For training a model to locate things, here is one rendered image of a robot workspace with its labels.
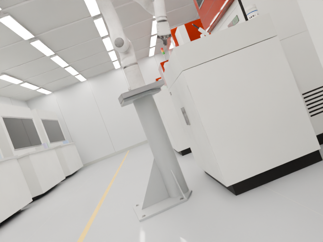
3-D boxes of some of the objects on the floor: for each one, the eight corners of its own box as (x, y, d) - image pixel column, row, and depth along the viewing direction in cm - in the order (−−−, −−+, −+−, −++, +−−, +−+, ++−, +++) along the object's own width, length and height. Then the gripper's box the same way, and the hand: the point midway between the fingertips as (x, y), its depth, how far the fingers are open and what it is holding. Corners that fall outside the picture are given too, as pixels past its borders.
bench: (68, 180, 736) (39, 104, 735) (45, 197, 557) (6, 97, 555) (26, 196, 729) (-4, 119, 727) (-11, 219, 549) (-51, 117, 548)
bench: (85, 167, 956) (63, 109, 954) (72, 177, 776) (44, 105, 775) (53, 180, 949) (30, 121, 947) (32, 193, 769) (4, 120, 767)
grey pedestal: (140, 222, 201) (95, 108, 200) (133, 208, 244) (96, 114, 243) (206, 191, 212) (165, 83, 211) (189, 183, 255) (154, 93, 254)
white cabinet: (262, 149, 278) (230, 66, 278) (325, 161, 182) (278, 35, 182) (198, 174, 274) (166, 90, 273) (229, 200, 178) (180, 72, 177)
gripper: (152, 20, 218) (155, 45, 218) (172, 18, 219) (176, 42, 219) (151, 24, 226) (155, 48, 226) (171, 21, 227) (175, 45, 227)
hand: (165, 42), depth 222 cm, fingers closed
